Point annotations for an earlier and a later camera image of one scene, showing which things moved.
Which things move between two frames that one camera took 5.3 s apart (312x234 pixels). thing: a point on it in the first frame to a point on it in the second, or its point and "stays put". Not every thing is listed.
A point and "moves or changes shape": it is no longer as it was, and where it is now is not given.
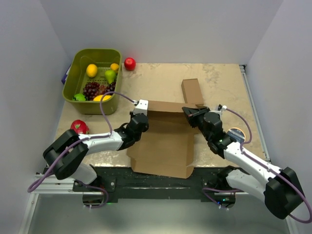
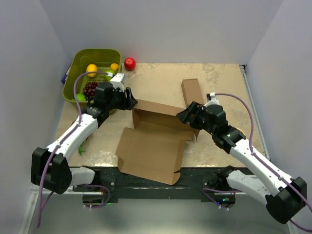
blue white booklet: [65, 76] stays put
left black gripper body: [131, 114] to [118, 102]
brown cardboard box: [166, 147] moves or changes shape
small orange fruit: [114, 67] stays put
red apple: [129, 64] stays put
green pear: [110, 75] stays put
